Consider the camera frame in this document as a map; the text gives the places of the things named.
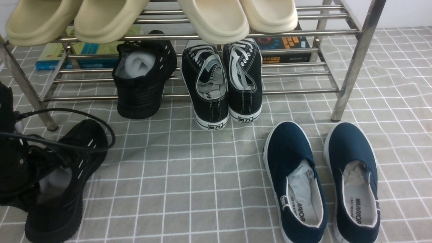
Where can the black knit sneaker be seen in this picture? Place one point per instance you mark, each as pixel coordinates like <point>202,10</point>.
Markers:
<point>142,69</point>
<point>58,214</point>

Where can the steel shoe rack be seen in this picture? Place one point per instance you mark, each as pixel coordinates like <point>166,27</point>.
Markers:
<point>333,16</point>

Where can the left black canvas sneaker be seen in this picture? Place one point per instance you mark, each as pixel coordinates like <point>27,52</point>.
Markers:
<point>204,77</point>

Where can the black canvas sneaker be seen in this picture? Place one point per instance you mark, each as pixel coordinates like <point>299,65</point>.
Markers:
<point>242,62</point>
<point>204,77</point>

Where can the right black canvas sneaker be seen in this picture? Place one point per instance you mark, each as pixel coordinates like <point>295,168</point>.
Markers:
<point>242,62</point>

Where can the cream slipper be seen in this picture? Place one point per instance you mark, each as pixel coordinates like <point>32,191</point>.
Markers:
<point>217,21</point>
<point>271,16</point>

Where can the black and orange book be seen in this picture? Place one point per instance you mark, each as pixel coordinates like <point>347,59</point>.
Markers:
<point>275,49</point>

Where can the left navy slip-on shoe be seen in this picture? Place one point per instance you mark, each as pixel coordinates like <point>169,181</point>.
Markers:
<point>298,193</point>

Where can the navy slip-on shoe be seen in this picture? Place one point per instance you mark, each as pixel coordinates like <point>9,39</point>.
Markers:
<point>352,164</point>
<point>298,193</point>

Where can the far right cream slipper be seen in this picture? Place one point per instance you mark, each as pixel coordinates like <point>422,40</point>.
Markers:
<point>271,16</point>

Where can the right navy slip-on shoe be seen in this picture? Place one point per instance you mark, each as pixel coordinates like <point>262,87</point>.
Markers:
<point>352,164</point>

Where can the beige slipper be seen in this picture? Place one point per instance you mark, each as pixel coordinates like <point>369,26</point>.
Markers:
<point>37,22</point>
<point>106,21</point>

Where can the green and blue book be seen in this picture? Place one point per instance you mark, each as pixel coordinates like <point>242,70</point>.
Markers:
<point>53,52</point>

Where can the far left beige slipper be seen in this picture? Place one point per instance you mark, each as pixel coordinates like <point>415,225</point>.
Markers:
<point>37,22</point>

